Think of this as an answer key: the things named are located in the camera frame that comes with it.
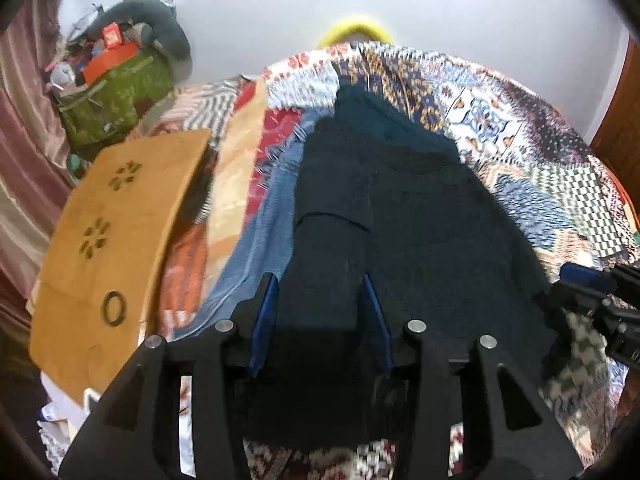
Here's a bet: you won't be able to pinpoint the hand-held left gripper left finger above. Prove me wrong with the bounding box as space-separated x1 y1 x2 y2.
57 272 279 480

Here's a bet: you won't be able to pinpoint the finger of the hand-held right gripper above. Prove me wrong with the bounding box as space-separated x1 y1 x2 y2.
557 260 640 306
544 284 640 373

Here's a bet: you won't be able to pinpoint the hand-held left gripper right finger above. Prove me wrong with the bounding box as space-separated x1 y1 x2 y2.
361 274 586 480

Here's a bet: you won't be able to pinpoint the dark navy pants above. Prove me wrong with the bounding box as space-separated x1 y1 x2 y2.
235 85 557 453

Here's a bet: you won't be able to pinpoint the wooden door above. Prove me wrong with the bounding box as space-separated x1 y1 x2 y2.
590 30 640 187

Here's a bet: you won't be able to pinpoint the brown cardboard box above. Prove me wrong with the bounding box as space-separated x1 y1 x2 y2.
29 129 214 407

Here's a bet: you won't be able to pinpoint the patchwork printed blanket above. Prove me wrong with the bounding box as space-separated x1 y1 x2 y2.
160 42 640 480

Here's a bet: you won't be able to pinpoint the white crumpled paper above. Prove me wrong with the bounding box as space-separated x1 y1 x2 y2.
36 375 103 467

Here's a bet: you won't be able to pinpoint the green fabric bag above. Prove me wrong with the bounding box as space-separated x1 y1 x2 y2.
57 50 174 149

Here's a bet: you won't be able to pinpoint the yellow pillow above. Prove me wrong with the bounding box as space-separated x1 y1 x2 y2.
317 14 397 50

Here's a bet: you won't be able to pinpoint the striped pink curtain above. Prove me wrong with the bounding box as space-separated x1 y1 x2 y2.
0 0 77 323

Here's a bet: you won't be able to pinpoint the orange box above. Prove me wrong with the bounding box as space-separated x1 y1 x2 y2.
81 42 139 84

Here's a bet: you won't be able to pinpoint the grey bolster pillow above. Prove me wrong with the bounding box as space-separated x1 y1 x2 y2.
95 0 194 77

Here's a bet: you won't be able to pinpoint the grey plush toy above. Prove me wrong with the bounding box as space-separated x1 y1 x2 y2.
50 62 77 87

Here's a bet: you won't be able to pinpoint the small red box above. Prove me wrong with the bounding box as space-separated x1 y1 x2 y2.
100 22 124 50

